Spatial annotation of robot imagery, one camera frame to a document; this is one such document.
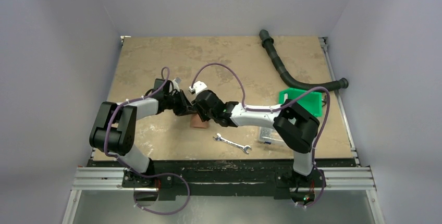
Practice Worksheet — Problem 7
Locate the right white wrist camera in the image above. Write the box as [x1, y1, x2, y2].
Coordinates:
[188, 81, 207, 95]

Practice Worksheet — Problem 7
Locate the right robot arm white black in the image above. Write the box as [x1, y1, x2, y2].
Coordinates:
[192, 90, 320, 188]

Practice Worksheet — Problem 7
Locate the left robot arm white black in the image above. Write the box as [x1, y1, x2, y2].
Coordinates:
[89, 78, 196, 187]

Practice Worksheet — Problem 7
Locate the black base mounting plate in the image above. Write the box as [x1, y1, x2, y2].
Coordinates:
[120, 159, 357, 203]

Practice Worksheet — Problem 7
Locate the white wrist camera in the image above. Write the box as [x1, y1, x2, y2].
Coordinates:
[188, 81, 207, 95]
[172, 77, 181, 91]

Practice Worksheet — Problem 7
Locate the green plastic bin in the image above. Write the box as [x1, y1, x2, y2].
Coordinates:
[278, 88, 323, 117]

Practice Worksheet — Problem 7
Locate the clear plastic screw box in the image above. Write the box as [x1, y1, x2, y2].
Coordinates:
[258, 127, 287, 147]

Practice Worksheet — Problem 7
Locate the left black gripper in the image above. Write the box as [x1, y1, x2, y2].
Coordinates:
[164, 90, 197, 117]

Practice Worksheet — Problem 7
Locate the brown leather card holder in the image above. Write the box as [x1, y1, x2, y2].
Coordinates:
[190, 114, 209, 129]

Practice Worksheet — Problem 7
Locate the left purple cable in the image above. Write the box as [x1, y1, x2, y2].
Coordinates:
[103, 66, 192, 216]

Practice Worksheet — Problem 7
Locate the black corrugated hose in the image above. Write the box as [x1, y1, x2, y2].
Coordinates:
[259, 29, 349, 93]

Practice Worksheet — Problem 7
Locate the silver open-end wrench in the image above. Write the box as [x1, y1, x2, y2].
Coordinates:
[213, 133, 252, 155]

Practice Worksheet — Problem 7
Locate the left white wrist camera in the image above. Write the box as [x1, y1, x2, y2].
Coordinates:
[172, 77, 181, 91]

